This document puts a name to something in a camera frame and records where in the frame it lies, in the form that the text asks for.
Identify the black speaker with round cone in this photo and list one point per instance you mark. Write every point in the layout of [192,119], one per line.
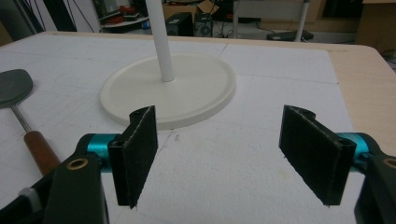
[203,25]

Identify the white table leg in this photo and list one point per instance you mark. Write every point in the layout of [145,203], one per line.
[302,19]

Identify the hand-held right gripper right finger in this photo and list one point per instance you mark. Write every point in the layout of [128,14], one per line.
[314,152]

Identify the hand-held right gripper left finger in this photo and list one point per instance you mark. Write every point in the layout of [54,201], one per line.
[137,158]

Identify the flat black device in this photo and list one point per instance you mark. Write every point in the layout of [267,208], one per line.
[289,35]

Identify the white lamp stand with round base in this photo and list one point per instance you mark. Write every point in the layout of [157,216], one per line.
[174,93]

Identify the red tool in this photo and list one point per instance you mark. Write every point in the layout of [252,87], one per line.
[120,15]

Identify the cardboard box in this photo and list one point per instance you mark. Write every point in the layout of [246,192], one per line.
[190,7]

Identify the wooden cabinet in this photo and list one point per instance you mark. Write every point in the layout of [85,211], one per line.
[375,25]

